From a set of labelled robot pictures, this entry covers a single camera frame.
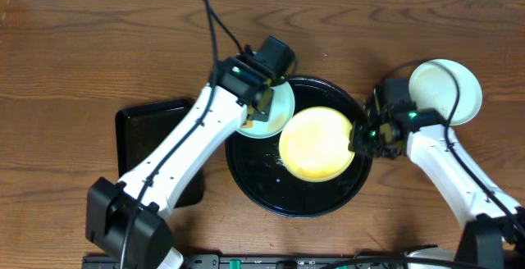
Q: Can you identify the yellow green sponge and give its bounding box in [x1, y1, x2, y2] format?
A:
[241, 120, 253, 129]

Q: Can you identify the yellow plate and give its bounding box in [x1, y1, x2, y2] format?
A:
[278, 107, 355, 183]

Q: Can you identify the light blue plate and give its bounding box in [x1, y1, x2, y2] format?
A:
[409, 59, 482, 125]
[237, 81, 295, 139]

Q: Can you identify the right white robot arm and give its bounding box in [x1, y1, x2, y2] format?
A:
[349, 88, 524, 268]

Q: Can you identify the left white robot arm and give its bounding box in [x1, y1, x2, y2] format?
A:
[85, 54, 288, 268]

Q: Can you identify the black rectangular tray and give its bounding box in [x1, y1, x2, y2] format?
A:
[115, 98, 205, 208]

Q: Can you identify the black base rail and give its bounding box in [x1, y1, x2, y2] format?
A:
[81, 245, 455, 269]

